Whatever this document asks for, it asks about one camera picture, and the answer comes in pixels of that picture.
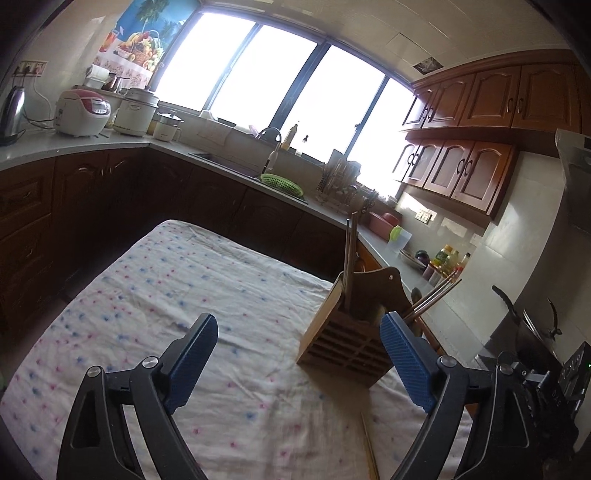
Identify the yellow oil bottle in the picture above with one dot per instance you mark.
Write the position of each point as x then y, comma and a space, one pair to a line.
442, 258

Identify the dark spoon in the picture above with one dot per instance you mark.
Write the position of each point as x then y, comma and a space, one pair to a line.
416, 295

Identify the wall poster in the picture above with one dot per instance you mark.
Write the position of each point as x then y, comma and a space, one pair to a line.
147, 32

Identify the green plastic basket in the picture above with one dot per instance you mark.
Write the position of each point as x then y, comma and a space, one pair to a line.
281, 183

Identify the purple eggplant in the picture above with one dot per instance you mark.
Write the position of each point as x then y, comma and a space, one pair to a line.
421, 256

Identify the wooden base cabinets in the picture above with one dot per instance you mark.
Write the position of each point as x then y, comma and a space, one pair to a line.
115, 198

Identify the plate with food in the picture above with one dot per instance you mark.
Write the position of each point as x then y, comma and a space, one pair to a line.
412, 261

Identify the kitchen sink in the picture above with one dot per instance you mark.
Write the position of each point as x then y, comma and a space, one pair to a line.
221, 164

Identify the clear cup with green lid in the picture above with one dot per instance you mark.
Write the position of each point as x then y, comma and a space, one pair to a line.
400, 242

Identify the small white electric pot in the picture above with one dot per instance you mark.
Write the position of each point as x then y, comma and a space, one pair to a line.
167, 128

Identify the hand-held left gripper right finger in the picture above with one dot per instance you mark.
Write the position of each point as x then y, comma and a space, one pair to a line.
408, 364

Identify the steel range hood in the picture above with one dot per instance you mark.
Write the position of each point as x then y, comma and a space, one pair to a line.
577, 184

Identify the pink basin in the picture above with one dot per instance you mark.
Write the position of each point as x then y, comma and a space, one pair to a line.
382, 226

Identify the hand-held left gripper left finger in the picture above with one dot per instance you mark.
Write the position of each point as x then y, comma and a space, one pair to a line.
194, 360

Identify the wooden chopstick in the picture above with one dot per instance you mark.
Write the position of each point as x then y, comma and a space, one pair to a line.
369, 447
354, 254
348, 258

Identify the black frying pan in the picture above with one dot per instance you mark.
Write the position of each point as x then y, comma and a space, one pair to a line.
517, 332

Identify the steel electric kettle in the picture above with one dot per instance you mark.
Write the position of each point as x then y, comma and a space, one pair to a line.
11, 115

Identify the wooden upper cabinets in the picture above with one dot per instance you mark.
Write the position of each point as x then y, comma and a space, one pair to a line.
480, 138

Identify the knife block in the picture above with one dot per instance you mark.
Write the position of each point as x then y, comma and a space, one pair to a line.
364, 205

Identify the wooden utensil holder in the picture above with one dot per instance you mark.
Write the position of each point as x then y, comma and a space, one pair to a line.
351, 337

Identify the chrome faucet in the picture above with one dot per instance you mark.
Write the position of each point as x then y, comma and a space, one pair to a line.
273, 152

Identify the large cream steamer pot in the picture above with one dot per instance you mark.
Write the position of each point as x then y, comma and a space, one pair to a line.
135, 113

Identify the kitchen window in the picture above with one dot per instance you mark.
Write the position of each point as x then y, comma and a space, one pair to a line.
286, 87

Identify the yellow dish soap bottle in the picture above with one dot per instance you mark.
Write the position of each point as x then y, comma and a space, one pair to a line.
289, 137

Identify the wall power strip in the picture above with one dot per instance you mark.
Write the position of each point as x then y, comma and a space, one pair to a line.
30, 68

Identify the steel stove top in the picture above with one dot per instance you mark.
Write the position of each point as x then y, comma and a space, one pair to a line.
485, 357

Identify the floral tablecloth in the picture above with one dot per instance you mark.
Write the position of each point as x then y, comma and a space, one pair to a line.
231, 323

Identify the paper towel roll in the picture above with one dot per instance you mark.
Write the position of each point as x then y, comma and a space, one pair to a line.
96, 77

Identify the dark metal cup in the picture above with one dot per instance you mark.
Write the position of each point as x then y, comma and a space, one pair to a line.
112, 83

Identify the wall outlet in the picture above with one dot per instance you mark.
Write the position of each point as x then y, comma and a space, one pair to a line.
425, 216

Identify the white red rice cooker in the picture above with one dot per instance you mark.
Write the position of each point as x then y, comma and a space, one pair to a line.
82, 113

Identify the dish rack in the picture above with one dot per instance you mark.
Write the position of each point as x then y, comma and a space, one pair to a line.
339, 180

